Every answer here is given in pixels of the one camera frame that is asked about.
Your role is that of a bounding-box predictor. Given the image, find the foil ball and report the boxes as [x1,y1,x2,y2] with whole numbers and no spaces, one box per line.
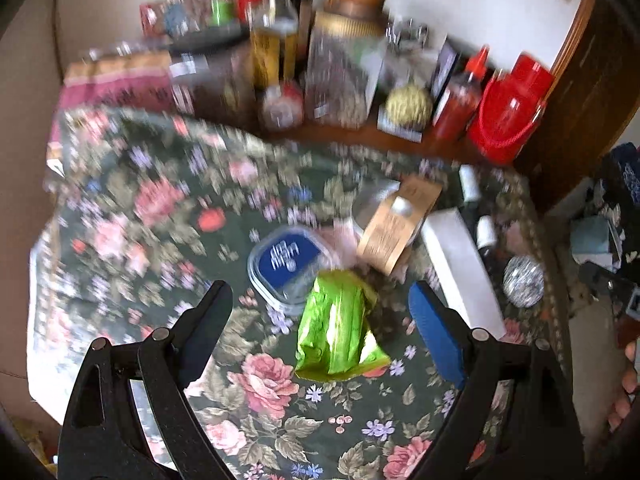
[502,256,544,309]

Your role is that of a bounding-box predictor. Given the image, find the dark bottle white label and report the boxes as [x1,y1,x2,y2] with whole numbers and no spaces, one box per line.
[476,216,500,273]

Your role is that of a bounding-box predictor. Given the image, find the green snack wrapper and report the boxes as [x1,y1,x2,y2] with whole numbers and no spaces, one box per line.
[295,269,390,382]

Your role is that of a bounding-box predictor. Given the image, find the right hand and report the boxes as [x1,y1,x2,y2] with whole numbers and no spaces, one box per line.
[608,340,639,432]

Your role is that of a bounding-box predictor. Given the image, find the floral tablecloth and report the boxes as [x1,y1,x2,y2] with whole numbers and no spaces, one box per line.
[27,105,570,479]

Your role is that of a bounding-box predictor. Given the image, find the clothes pile on rack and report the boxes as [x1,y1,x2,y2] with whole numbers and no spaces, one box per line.
[570,142,639,318]

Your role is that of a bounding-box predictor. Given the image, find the blue lid plastic container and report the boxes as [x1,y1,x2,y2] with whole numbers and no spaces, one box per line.
[247,226,341,316]

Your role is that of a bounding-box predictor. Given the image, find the white long box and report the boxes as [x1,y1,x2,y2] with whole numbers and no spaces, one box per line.
[421,209,506,339]

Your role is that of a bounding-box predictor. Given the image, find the brown cardboard box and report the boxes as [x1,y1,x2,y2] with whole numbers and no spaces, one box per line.
[357,174,442,275]

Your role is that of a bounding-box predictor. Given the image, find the round metal tin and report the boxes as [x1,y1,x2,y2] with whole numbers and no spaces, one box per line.
[352,179,400,240]

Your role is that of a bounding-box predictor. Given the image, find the red sauce bottle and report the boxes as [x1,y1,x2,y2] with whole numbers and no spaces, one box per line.
[433,44,490,141]

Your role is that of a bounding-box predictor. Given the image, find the maroon patterned cloth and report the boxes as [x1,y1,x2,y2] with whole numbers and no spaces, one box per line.
[46,49,196,151]

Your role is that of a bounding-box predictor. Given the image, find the red thermos jug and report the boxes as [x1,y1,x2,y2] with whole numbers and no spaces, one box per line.
[466,52,554,166]

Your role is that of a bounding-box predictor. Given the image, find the small red-white jar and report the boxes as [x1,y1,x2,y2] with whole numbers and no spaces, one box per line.
[259,81,305,131]

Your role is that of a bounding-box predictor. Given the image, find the dark wooden door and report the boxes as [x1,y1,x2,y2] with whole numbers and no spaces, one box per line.
[514,0,639,214]

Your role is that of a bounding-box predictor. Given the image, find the oil glass bottle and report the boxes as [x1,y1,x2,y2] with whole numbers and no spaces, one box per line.
[250,0,298,91]

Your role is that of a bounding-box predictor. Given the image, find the clear jar gold lid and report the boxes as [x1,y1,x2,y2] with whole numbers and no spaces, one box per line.
[305,11,387,130]

